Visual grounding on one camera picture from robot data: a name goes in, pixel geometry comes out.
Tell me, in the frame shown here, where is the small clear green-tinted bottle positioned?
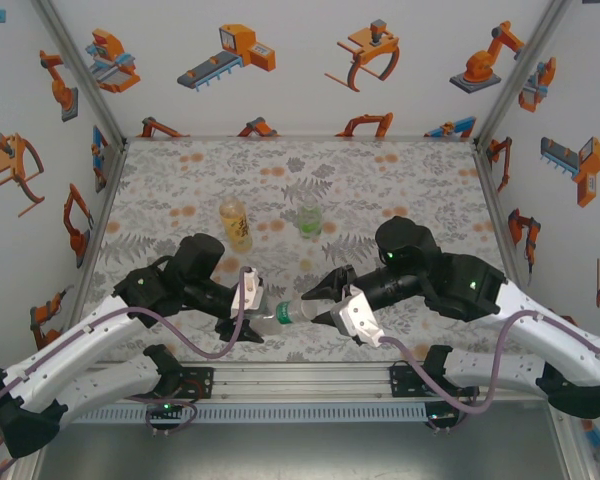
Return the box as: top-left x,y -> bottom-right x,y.
297,195 -> 323,240

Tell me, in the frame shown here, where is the aluminium side rail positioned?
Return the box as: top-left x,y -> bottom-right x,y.
67,139 -> 130,321
472,139 -> 531,301

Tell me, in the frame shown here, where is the clear bottle with green band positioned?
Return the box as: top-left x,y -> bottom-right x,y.
257,298 -> 331,337

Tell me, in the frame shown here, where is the aluminium frame post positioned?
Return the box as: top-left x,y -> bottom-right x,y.
472,0 -> 574,146
29,0 -> 130,146

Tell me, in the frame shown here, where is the grey floral tablecloth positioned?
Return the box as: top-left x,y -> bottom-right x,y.
62,138 -> 549,364

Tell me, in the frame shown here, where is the aluminium frame leg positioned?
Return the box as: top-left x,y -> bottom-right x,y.
7,449 -> 49,480
554,417 -> 599,480

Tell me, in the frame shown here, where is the white slotted cable tray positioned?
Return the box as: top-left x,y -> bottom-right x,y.
47,403 -> 428,424

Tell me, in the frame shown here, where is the controller board with green light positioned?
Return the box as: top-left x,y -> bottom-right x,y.
426,407 -> 462,427
146,399 -> 187,420

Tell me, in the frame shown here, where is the yellow tea plastic bottle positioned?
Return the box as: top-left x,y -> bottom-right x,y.
218,195 -> 254,254

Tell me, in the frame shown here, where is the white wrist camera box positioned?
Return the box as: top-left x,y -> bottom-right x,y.
229,267 -> 265,316
329,291 -> 387,350

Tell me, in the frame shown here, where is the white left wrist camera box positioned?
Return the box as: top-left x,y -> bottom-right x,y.
229,267 -> 265,316

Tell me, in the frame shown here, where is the aluminium frame rail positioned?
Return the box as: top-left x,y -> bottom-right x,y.
27,362 -> 574,404

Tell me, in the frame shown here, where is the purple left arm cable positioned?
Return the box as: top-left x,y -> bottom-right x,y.
0,267 -> 259,476

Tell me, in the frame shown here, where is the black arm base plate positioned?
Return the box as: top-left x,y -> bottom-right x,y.
388,364 -> 483,399
123,367 -> 215,400

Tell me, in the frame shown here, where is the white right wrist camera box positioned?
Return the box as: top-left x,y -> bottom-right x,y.
329,291 -> 387,350

